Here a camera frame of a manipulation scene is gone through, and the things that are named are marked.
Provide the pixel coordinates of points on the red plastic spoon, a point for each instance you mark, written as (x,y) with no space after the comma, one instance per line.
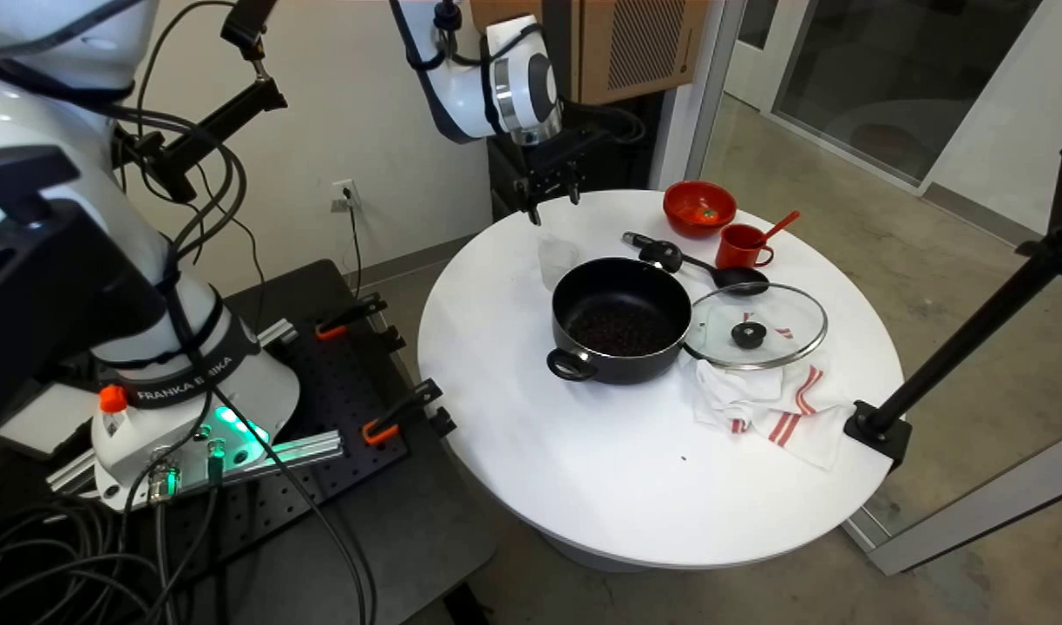
(784,224)

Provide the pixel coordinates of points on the silver aluminium rail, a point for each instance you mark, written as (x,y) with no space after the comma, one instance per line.
(299,449)

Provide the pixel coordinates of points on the black ladle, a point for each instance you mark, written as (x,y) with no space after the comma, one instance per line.
(740,280)

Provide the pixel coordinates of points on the black camera stand pole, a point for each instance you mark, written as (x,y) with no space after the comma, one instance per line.
(971,334)

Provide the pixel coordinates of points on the red bowl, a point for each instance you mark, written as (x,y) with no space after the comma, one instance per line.
(698,208)

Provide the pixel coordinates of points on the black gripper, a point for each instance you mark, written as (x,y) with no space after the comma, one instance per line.
(561,162)

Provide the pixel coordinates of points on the white cloth with red stripes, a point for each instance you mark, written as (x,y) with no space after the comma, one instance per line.
(775,403)

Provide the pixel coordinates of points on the clear plastic measuring jar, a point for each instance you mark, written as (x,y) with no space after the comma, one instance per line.
(561,261)

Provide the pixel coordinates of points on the black cooking pot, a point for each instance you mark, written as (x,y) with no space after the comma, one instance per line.
(624,367)

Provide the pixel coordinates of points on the white wall outlet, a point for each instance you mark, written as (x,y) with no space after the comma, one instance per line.
(344,193)

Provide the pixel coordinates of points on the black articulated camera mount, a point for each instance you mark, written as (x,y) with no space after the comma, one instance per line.
(206,126)

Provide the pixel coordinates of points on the glass pot lid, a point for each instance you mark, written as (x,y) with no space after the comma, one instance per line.
(747,334)

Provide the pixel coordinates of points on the orange round cap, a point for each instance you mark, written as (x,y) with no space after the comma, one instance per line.
(111,398)

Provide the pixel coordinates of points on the black perforated mounting table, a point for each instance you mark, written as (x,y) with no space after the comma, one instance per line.
(358,509)

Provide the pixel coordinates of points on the red cup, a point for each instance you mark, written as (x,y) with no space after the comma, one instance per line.
(740,246)

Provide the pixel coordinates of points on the brown wooden cabinet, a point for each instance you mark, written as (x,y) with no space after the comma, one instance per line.
(635,45)

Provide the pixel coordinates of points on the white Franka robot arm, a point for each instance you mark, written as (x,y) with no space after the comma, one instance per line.
(265,395)

